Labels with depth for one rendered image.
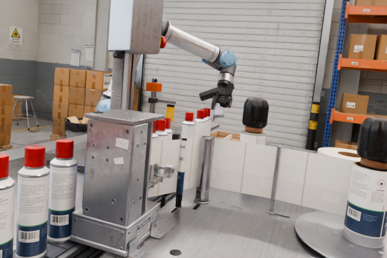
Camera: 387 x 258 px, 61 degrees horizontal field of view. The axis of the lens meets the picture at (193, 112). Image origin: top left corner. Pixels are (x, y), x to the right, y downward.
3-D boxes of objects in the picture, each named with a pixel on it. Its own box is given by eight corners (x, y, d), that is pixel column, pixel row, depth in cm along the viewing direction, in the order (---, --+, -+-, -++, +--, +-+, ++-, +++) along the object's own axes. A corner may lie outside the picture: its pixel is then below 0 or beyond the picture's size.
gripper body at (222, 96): (227, 102, 160) (232, 81, 164) (211, 100, 163) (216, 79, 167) (230, 109, 166) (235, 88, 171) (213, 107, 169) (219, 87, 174)
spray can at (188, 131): (189, 164, 131) (193, 113, 129) (177, 162, 133) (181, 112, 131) (193, 161, 136) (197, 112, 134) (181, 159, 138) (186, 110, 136)
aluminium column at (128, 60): (120, 188, 112) (134, -16, 104) (109, 186, 114) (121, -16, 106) (127, 185, 116) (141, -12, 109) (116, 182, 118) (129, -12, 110)
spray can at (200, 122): (200, 158, 142) (204, 111, 140) (189, 156, 144) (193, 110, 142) (204, 156, 147) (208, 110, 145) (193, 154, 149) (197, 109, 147)
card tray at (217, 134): (246, 150, 189) (246, 144, 189) (203, 143, 198) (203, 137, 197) (254, 142, 217) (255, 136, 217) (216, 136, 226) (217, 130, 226)
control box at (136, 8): (129, 50, 92) (134, -20, 90) (107, 50, 106) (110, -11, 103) (160, 54, 98) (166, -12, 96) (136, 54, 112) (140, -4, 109)
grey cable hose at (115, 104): (116, 122, 97) (120, 50, 95) (106, 121, 98) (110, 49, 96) (122, 121, 101) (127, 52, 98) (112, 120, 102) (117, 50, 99)
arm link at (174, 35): (143, 3, 134) (241, 50, 153) (137, 7, 145) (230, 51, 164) (133, 30, 135) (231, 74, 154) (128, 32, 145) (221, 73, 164)
